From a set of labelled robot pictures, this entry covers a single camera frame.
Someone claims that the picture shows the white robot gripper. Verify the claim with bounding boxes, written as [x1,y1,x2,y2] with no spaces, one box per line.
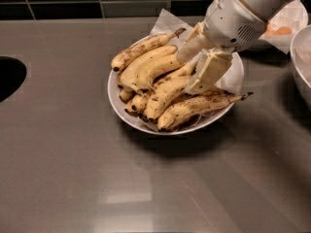
[176,0,266,94]

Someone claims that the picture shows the long banana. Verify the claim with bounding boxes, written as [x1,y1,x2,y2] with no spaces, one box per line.
[143,76,231,123]

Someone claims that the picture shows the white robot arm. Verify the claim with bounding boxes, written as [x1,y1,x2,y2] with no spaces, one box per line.
[177,0,293,94]

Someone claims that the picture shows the small banana behind middle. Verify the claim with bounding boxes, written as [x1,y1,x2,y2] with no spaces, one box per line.
[154,62,196,84]

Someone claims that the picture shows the front spotted banana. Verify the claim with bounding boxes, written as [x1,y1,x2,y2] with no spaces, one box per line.
[157,92,252,132]

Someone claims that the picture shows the spotted banana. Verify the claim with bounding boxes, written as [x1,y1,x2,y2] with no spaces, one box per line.
[157,92,252,132]
[111,28,186,72]

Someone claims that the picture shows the white bowl of oranges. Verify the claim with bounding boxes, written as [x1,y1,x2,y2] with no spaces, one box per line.
[249,39,272,51]

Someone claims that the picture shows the top spotted banana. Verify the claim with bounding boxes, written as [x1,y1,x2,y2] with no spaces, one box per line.
[111,28,186,72]

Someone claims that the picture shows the short banana lower left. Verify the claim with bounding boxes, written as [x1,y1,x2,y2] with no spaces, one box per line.
[131,93,150,113]

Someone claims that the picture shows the short banana stub left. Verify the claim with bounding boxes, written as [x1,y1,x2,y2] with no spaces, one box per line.
[119,89,134,103]

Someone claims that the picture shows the large white banana bowl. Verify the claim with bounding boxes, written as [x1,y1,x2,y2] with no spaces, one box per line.
[107,32,246,137]

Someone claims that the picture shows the white bowl at right edge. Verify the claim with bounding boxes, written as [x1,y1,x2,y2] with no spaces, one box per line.
[290,25,311,110]

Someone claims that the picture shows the orange fruit centre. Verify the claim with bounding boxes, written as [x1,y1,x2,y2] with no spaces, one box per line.
[276,26,292,35]

